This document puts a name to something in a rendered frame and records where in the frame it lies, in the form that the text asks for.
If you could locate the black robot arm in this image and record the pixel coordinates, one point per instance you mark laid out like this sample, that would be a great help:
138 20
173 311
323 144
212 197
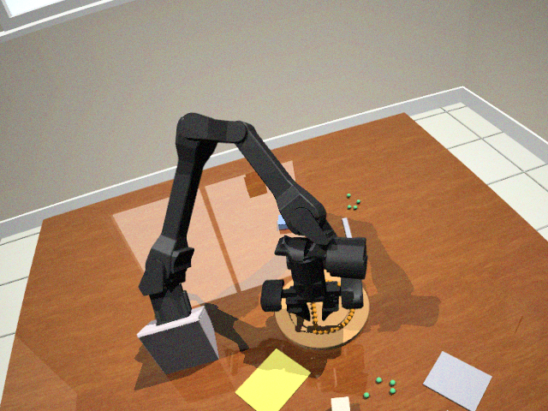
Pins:
197 137

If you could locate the pale yellow rectangular card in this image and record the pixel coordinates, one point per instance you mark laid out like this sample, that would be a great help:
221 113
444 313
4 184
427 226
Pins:
273 383

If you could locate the white flat bar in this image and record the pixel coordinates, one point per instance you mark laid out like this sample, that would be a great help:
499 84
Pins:
346 228

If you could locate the light blue flat block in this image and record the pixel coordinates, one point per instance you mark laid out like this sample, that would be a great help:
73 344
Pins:
281 223

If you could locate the tan round board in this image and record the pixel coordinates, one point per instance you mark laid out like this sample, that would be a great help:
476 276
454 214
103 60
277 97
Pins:
300 331

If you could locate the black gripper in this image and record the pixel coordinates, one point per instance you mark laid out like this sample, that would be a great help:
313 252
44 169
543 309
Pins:
317 290

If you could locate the white rectangular sheet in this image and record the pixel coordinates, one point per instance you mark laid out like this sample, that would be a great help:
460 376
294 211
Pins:
458 381

